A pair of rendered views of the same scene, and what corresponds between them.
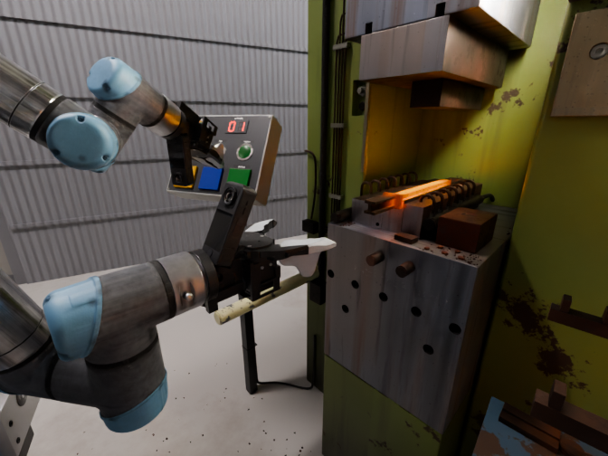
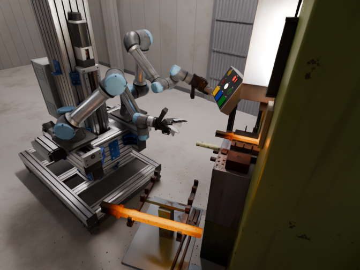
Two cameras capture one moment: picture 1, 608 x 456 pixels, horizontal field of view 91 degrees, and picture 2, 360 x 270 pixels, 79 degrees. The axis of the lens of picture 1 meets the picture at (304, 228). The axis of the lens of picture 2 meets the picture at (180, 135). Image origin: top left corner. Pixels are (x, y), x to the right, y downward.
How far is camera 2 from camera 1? 1.16 m
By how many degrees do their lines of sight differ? 58
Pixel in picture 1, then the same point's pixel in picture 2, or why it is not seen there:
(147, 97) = (179, 75)
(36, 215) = (218, 74)
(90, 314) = (136, 118)
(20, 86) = (150, 75)
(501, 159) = not seen: hidden behind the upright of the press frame
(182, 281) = (148, 121)
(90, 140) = (155, 88)
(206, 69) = not seen: hidden behind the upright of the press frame
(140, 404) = (140, 136)
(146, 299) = (142, 120)
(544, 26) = not seen: outside the picture
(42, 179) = (225, 59)
